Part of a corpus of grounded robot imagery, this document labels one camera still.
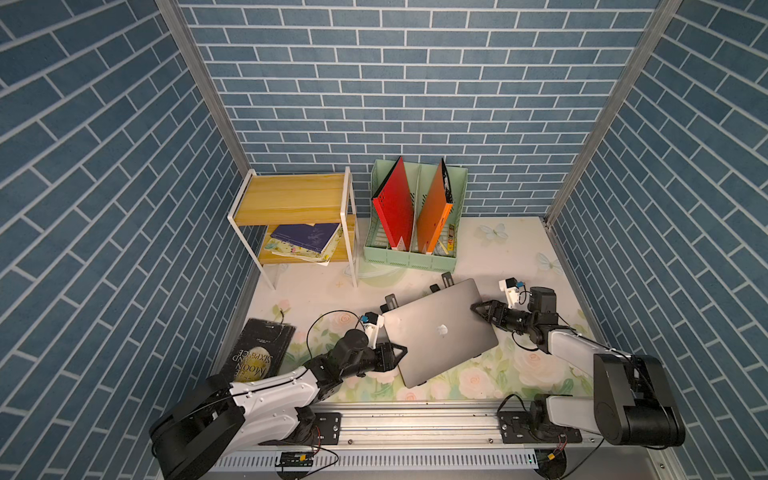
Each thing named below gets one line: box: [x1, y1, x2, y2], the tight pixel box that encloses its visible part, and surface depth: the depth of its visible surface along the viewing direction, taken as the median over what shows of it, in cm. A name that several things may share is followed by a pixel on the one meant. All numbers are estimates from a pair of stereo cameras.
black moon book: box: [224, 318, 296, 383], surface depth 86 cm
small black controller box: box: [275, 452, 315, 467], surface depth 73 cm
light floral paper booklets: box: [264, 228, 344, 266], surface depth 91 cm
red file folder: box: [372, 156, 414, 251], surface depth 93 cm
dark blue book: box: [270, 223, 341, 254], surface depth 95 cm
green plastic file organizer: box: [364, 159, 468, 273], surface depth 107 cm
